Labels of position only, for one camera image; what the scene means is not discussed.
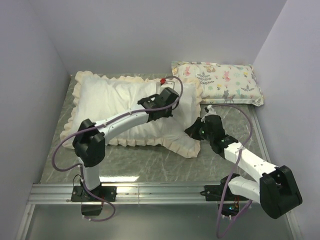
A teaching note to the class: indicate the grey cream-ruffled pillowcase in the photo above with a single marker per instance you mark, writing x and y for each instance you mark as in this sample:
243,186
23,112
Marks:
160,142

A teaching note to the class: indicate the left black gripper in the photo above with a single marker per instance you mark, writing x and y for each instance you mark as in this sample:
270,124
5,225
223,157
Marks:
168,113

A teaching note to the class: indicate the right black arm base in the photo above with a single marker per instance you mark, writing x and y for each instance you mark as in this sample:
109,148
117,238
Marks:
214,192

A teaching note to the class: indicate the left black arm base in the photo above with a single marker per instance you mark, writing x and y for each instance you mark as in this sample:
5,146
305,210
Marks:
93,201

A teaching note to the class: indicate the aluminium mounting rail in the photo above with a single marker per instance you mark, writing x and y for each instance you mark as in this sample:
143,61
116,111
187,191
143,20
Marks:
127,193

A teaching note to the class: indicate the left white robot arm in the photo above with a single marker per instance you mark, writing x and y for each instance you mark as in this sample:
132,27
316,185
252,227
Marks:
89,143

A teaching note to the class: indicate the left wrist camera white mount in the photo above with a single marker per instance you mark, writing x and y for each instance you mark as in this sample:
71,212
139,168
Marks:
164,83

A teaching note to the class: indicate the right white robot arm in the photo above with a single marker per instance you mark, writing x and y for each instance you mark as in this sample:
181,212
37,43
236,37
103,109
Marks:
273,187

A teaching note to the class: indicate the floral animal print pillow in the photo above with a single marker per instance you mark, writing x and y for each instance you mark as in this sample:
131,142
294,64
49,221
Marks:
222,83

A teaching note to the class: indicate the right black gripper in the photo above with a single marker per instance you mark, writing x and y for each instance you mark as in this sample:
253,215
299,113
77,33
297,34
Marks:
192,132

